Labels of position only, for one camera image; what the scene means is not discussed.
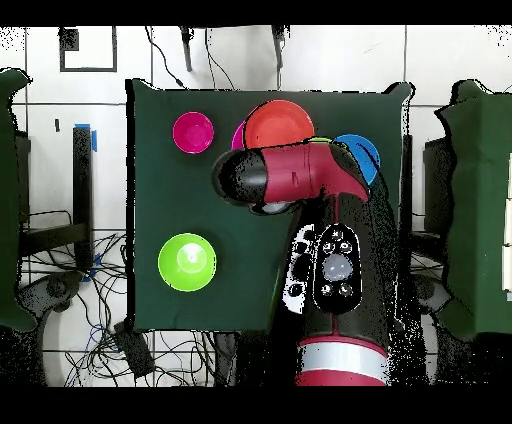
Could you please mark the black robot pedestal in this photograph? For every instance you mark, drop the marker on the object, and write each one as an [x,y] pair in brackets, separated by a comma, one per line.
[240,360]

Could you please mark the neighbouring green table cloth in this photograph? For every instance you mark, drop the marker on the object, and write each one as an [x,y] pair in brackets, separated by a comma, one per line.
[480,200]
[8,200]

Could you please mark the grey square frame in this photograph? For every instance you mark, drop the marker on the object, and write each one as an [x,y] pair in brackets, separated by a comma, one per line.
[88,70]

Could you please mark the black stand leg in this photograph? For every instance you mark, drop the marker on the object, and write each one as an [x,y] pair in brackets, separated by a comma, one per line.
[186,48]
[278,44]

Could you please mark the black metal stand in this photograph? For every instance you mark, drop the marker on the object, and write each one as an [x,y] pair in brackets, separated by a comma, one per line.
[436,180]
[82,180]

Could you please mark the black power strip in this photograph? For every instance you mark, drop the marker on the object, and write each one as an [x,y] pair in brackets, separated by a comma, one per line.
[134,352]

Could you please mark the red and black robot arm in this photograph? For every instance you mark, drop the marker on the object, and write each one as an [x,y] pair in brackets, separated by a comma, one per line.
[300,176]

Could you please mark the small crimson bowl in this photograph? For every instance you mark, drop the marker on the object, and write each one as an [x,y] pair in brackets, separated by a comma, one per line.
[193,132]

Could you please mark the large pink bowl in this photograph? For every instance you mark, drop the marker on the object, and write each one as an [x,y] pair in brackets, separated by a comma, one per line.
[237,140]

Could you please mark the light blue bowl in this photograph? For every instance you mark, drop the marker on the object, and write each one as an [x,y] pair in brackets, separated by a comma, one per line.
[366,156]

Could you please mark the dark green tablecloth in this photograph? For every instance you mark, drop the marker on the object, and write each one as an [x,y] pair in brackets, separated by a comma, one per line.
[180,192]

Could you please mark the orange bowl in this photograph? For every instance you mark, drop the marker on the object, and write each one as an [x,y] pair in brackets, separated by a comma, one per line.
[280,124]

